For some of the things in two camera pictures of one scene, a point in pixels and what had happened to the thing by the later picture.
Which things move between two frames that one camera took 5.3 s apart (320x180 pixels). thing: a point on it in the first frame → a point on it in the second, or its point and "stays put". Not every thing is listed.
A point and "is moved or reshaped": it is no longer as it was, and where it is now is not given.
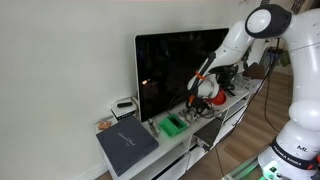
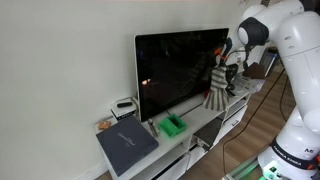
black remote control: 125,104 stays put
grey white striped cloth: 190,114 is moved or reshaped
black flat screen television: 166,62 stays put
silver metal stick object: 154,127 stays put
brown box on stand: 255,71 stays put
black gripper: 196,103 → 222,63
